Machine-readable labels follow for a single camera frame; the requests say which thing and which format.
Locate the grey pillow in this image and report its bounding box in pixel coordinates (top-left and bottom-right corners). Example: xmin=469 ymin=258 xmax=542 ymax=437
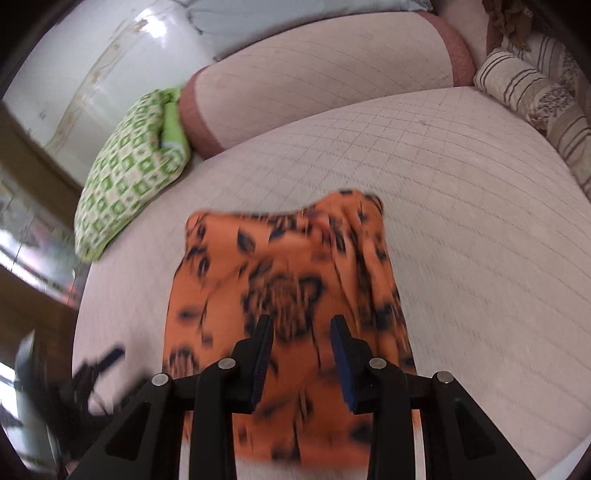
xmin=185 ymin=0 xmax=435 ymax=64

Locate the orange floral shirt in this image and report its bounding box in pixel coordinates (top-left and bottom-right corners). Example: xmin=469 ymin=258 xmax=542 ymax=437
xmin=161 ymin=188 xmax=423 ymax=464

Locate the green checked pillow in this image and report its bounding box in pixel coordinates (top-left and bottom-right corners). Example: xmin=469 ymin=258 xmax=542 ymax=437
xmin=74 ymin=88 xmax=193 ymax=264

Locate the small striped floral cushion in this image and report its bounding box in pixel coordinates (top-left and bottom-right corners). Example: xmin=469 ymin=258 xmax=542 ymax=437
xmin=473 ymin=47 xmax=591 ymax=188

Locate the wooden door with stained glass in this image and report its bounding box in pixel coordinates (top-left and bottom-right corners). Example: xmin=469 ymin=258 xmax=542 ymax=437
xmin=0 ymin=104 xmax=91 ymax=325

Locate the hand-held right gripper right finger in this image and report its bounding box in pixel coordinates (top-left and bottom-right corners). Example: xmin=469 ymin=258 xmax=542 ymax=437
xmin=330 ymin=314 xmax=539 ymax=480

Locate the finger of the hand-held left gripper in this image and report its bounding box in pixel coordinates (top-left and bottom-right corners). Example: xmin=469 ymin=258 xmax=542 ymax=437
xmin=74 ymin=345 xmax=127 ymax=382

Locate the brown patterned scarf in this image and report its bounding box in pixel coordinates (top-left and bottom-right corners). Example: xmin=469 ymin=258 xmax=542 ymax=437
xmin=482 ymin=0 xmax=533 ymax=49

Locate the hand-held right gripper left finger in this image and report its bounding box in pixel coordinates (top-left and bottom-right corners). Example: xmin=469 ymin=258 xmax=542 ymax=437
xmin=69 ymin=314 xmax=275 ymax=480

